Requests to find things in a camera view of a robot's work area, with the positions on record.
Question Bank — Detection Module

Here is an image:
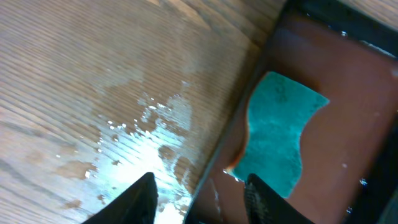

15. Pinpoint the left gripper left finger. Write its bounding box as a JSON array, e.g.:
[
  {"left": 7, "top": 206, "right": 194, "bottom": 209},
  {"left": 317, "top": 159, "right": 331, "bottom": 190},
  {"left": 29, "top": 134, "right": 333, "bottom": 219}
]
[{"left": 82, "top": 172, "right": 158, "bottom": 224}]

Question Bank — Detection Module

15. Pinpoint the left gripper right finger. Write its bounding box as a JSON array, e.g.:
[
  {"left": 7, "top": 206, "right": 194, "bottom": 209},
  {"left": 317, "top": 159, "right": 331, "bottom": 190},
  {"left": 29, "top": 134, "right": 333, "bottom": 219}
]
[{"left": 244, "top": 174, "right": 313, "bottom": 224}]

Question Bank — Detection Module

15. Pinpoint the green yellow sponge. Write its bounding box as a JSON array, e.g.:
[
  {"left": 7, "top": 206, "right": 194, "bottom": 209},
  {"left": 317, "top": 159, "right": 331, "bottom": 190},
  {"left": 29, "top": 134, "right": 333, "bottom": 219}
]
[{"left": 228, "top": 72, "right": 330, "bottom": 198}]

